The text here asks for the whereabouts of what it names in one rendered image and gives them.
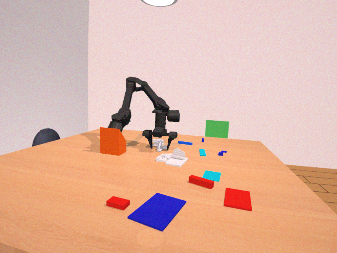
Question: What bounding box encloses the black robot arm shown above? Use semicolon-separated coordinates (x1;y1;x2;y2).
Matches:
107;77;180;138

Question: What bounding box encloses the teal flat bar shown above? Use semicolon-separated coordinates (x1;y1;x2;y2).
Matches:
199;149;206;156

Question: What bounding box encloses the teal flat rectangular plate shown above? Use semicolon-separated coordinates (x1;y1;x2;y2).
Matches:
202;170;221;182

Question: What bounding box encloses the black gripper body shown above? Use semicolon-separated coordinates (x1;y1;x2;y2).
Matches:
142;121;178;139

